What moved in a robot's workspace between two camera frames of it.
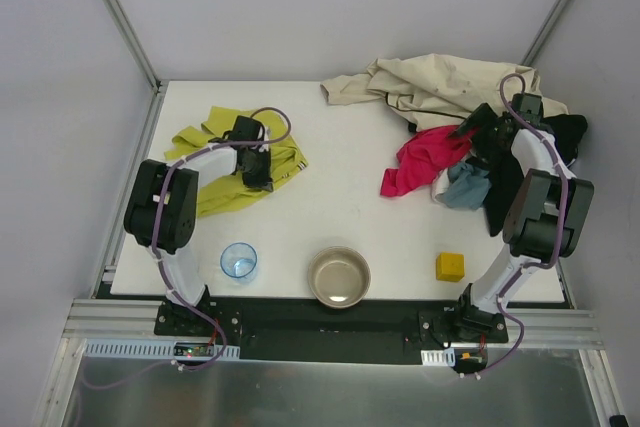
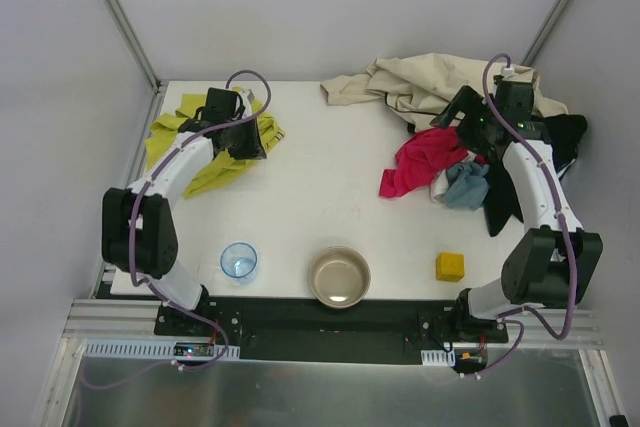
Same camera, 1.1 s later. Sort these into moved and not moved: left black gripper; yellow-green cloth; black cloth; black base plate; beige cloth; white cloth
Moved: yellow-green cloth; left black gripper
Not moved: black base plate; beige cloth; black cloth; white cloth
